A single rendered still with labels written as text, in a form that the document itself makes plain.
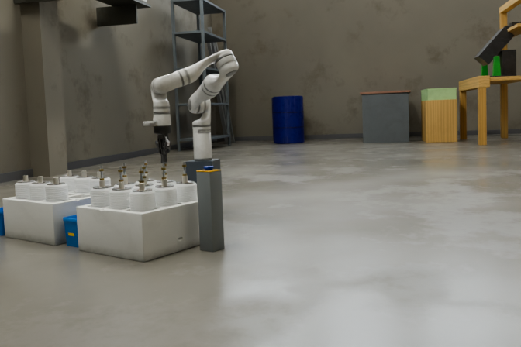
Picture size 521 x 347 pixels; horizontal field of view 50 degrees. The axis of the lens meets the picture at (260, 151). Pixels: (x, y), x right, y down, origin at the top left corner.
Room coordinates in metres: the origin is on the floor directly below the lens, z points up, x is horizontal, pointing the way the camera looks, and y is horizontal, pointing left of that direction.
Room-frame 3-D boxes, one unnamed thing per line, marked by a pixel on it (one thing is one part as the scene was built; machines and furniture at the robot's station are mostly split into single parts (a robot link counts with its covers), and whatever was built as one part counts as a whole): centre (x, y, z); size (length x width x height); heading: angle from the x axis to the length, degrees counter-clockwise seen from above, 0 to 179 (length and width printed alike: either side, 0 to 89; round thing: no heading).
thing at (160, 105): (2.39, 0.42, 0.62); 0.09 x 0.07 x 0.15; 23
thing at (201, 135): (2.85, 0.29, 0.39); 0.09 x 0.09 x 0.17; 77
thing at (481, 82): (8.03, -3.08, 1.00); 1.54 x 1.38 x 2.00; 167
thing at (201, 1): (8.88, 0.87, 1.12); 1.17 x 0.50 x 2.25; 167
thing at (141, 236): (2.28, 0.48, 0.09); 0.39 x 0.39 x 0.18; 54
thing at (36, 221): (2.61, 0.93, 0.09); 0.39 x 0.39 x 0.18; 54
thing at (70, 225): (2.43, 0.72, 0.06); 0.30 x 0.11 x 0.12; 143
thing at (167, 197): (2.21, 0.39, 0.16); 0.10 x 0.10 x 0.18
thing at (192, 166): (2.85, 0.29, 0.15); 0.14 x 0.14 x 0.30; 77
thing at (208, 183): (2.17, 0.20, 0.16); 0.07 x 0.07 x 0.31; 54
